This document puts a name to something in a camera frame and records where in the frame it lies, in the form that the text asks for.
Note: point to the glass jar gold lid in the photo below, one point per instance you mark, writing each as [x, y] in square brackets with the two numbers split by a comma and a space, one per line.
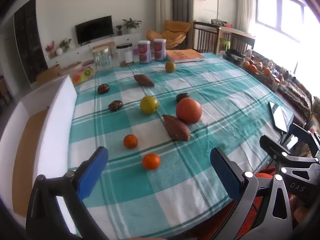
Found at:
[102, 59]

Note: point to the white standing air conditioner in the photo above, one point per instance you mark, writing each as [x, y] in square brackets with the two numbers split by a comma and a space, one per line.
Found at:
[163, 7]

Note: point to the black television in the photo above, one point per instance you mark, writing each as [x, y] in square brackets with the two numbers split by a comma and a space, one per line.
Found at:
[94, 29]

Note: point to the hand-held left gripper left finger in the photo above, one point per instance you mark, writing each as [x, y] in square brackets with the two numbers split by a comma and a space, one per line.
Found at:
[92, 173]

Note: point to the fruit print tissue box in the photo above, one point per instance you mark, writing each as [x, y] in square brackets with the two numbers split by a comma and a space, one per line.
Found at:
[83, 75]

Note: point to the green plant white vase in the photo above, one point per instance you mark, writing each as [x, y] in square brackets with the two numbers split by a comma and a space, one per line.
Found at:
[64, 45]

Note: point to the red tomato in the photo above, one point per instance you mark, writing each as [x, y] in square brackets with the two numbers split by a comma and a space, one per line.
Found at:
[188, 110]

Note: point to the dark wooden chair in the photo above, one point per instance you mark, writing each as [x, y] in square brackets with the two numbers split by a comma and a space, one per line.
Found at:
[206, 38]

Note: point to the white curtain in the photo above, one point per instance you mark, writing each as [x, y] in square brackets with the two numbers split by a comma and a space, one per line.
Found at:
[246, 5]

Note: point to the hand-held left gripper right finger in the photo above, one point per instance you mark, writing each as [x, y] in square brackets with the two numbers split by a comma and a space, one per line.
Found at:
[225, 175]

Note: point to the green stool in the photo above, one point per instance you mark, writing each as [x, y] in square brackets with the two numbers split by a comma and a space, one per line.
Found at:
[223, 43]

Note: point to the large green potted plant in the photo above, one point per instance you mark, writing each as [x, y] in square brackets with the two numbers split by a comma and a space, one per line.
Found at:
[131, 23]

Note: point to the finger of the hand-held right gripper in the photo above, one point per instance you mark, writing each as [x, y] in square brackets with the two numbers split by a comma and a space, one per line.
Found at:
[301, 133]
[275, 147]

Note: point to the red label tin can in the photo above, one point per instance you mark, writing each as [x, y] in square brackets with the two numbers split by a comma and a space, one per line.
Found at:
[160, 50]
[144, 52]

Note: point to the small green fruit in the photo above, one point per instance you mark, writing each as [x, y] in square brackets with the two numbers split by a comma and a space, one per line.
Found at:
[170, 66]

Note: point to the small orange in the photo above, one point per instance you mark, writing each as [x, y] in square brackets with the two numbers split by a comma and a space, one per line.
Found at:
[151, 161]
[130, 141]

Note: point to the orange book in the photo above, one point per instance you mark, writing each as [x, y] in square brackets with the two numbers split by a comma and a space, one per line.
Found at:
[185, 55]

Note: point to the teal checked tablecloth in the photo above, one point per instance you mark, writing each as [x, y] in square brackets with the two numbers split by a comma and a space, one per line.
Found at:
[200, 85]

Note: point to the green apple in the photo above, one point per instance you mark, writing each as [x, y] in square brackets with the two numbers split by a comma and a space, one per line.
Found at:
[149, 105]

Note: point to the orange lounge chair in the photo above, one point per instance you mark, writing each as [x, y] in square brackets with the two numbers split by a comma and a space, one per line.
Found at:
[172, 33]

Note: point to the black wall cabinet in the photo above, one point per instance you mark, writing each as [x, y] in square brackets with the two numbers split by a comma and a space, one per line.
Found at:
[27, 42]

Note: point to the clear jar black lid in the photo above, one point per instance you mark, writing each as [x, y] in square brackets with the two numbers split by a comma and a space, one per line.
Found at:
[125, 55]

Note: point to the patterned cushion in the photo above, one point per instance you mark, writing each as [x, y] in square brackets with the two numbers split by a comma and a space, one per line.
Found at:
[295, 97]

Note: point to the window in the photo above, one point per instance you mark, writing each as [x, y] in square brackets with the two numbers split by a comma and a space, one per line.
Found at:
[282, 12]

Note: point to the brown water chestnut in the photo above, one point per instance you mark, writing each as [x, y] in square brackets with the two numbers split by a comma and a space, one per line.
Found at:
[115, 105]
[103, 88]
[182, 97]

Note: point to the sweet potato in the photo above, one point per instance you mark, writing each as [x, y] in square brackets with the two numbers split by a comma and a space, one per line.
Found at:
[143, 80]
[177, 128]

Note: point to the small dark potted plant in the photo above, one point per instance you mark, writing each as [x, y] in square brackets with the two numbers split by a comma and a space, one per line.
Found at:
[119, 29]

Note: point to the pile of oranges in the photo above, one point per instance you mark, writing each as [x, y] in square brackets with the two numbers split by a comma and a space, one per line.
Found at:
[252, 68]

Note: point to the row of small bottles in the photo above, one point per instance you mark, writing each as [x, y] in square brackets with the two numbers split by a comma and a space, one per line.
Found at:
[275, 78]

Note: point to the white television cabinet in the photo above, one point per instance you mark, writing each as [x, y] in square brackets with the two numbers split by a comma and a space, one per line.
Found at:
[75, 52]

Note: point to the red flower bouquet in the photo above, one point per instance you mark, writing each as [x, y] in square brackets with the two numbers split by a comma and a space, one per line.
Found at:
[50, 48]

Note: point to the white foam board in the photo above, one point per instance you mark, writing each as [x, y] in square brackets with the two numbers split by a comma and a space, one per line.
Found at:
[12, 140]
[58, 120]

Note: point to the wooden desk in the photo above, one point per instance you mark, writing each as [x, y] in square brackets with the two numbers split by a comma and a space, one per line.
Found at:
[237, 33]

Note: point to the black smartphone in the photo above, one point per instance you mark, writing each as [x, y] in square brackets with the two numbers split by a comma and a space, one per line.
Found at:
[278, 117]

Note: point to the grey curtain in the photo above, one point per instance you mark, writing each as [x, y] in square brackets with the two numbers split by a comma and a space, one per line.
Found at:
[181, 2]

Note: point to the cardboard box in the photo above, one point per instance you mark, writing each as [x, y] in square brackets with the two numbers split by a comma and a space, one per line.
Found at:
[48, 73]

